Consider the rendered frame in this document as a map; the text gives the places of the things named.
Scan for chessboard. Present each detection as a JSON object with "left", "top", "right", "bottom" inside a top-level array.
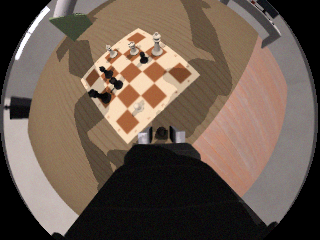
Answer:
[{"left": 81, "top": 28, "right": 200, "bottom": 144}]

